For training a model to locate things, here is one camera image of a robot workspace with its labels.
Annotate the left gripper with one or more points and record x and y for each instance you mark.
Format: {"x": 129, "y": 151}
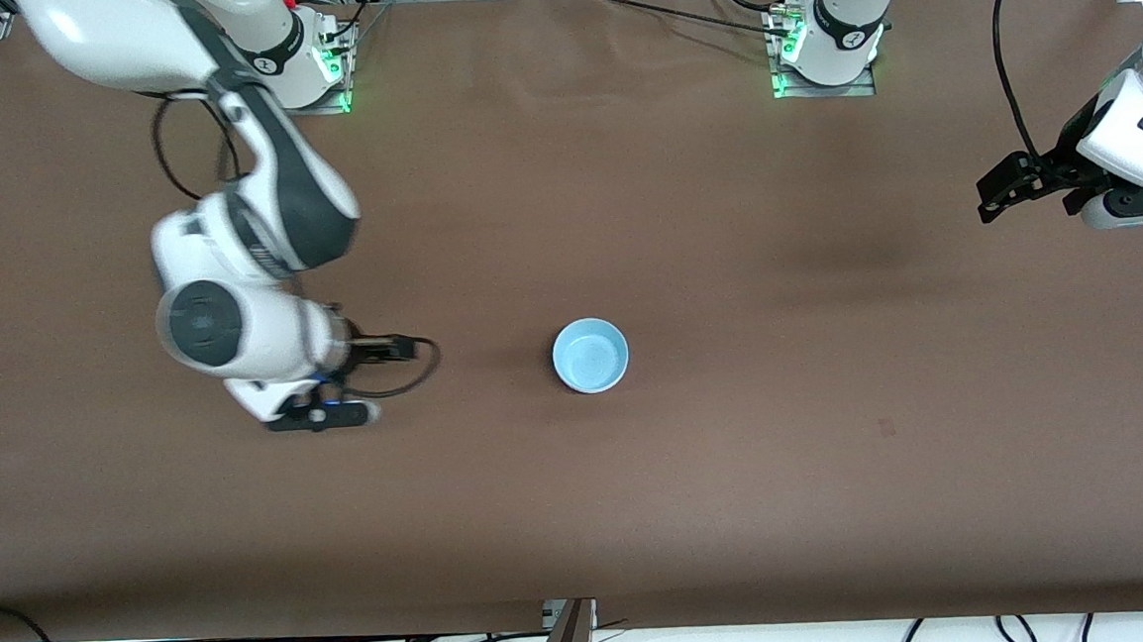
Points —
{"x": 1056, "y": 170}

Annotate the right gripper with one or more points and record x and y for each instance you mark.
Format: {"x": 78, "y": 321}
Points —
{"x": 367, "y": 351}

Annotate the light blue bowl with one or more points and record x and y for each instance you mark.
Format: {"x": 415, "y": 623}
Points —
{"x": 589, "y": 358}

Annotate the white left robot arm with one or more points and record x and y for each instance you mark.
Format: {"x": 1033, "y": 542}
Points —
{"x": 846, "y": 16}

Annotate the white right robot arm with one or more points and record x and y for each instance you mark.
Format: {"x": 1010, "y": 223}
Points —
{"x": 97, "y": 32}

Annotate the brown table cover sheet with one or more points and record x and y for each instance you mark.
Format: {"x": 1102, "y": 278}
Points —
{"x": 583, "y": 509}

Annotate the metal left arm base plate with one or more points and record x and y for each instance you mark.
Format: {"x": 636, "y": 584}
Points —
{"x": 825, "y": 92}

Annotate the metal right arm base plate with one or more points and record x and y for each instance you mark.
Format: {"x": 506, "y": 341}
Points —
{"x": 306, "y": 109}

